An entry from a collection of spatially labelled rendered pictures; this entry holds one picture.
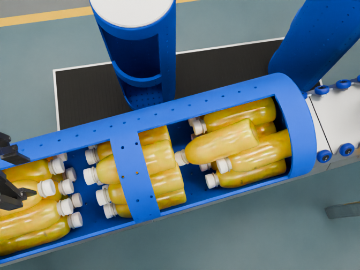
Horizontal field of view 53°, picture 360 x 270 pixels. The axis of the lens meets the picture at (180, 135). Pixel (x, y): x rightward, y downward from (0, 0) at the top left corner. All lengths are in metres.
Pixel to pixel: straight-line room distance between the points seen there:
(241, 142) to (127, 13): 0.57
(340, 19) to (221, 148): 0.80
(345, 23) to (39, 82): 1.69
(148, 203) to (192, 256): 1.21
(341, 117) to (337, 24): 0.41
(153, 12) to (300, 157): 0.64
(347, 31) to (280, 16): 1.01
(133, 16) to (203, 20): 1.27
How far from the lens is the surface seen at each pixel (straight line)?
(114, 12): 1.21
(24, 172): 0.95
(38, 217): 0.94
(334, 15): 1.50
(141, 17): 1.19
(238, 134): 0.86
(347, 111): 1.29
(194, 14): 2.43
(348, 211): 1.96
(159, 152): 0.84
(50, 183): 0.90
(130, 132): 0.84
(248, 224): 2.07
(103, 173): 0.86
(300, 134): 0.88
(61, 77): 2.15
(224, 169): 0.92
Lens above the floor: 2.03
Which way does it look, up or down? 75 degrees down
